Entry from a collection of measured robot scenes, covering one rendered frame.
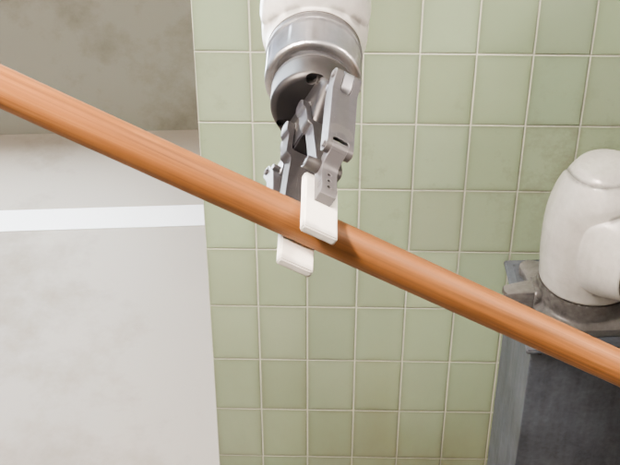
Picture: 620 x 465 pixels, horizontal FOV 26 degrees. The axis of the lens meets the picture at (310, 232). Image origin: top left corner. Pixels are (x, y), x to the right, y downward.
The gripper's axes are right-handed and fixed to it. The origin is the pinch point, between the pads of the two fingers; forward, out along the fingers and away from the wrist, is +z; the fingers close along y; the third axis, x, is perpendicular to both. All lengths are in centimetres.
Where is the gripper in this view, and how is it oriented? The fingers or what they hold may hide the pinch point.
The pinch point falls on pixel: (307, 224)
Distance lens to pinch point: 106.4
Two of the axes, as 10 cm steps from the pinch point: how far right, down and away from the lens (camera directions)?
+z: -0.2, 6.2, -7.8
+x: -8.7, -4.0, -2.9
